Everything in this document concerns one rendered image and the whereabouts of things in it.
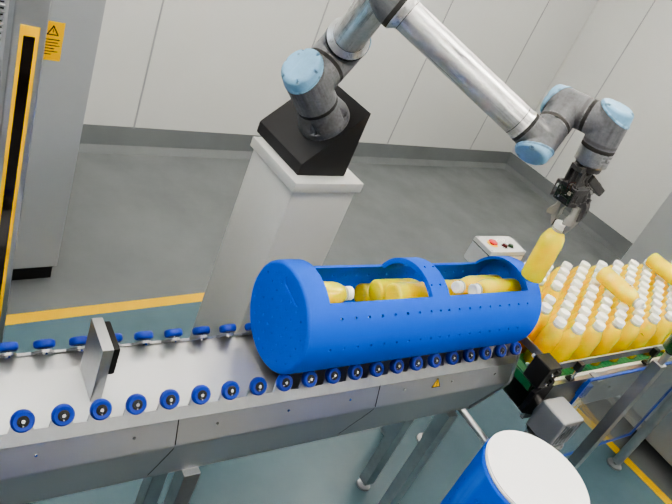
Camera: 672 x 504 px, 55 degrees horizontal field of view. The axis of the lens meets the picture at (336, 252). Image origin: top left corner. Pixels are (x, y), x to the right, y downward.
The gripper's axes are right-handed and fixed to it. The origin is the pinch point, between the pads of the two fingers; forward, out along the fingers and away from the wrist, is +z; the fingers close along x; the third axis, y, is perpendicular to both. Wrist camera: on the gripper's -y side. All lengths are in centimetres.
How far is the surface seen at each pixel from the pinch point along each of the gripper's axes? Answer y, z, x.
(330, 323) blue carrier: 75, 19, 2
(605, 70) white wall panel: -401, 44, -268
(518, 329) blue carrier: 3.8, 34.1, 6.1
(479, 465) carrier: 46, 41, 38
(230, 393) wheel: 97, 38, 1
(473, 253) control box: -20, 41, -38
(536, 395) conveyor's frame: -13, 60, 14
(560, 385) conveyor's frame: -24, 59, 15
